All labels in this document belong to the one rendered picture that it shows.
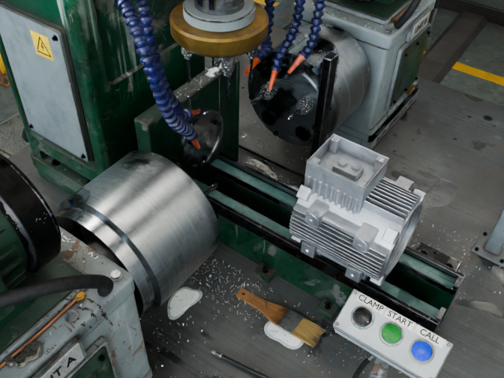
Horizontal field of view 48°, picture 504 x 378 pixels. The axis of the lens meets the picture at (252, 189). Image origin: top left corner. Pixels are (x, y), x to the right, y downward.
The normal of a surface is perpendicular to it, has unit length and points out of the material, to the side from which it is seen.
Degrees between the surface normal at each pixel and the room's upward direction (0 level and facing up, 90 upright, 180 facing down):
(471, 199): 0
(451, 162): 0
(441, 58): 0
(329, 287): 90
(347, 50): 36
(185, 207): 43
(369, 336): 23
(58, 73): 90
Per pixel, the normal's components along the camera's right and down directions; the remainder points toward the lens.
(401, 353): -0.21, -0.44
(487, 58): 0.03, -0.71
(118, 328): 0.81, 0.42
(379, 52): -0.58, 0.56
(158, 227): 0.58, -0.23
